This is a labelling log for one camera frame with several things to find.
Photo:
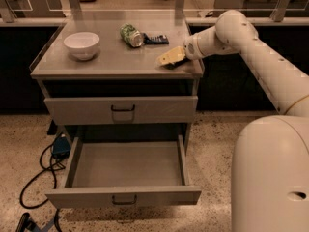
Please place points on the blue power box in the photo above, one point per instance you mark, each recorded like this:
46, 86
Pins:
60, 148

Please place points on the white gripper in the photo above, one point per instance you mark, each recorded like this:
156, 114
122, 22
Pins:
191, 48

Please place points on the closed upper grey drawer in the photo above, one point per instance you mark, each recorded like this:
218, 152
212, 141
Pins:
122, 110

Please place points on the open middle grey drawer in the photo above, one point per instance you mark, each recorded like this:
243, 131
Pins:
125, 174

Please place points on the black tool on floor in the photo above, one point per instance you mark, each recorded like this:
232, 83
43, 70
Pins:
25, 224

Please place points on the blue snack bar wrapper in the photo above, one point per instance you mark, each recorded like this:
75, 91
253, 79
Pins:
161, 39

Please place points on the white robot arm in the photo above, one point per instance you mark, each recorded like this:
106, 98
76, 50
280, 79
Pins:
270, 164

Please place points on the green soda can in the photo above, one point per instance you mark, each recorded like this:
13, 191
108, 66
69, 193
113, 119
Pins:
131, 35

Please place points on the clear acrylic barrier panel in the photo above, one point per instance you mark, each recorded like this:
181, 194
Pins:
61, 8

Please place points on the grey drawer cabinet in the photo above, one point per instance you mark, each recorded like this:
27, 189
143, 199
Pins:
119, 70

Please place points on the white ceramic bowl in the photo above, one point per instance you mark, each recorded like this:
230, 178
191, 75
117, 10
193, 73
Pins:
82, 45

